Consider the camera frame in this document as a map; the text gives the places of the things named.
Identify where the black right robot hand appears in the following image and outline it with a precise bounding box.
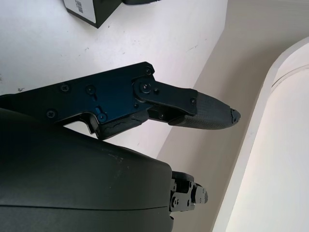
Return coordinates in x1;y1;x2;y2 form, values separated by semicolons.
0;61;241;232

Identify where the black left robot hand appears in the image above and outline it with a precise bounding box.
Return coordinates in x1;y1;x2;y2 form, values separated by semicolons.
122;0;162;6

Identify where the black box lid white label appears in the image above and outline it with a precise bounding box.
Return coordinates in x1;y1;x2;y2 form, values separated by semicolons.
62;0;124;29

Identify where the white rounded floor appliance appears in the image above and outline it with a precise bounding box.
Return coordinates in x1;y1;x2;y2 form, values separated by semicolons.
225;36;309;232

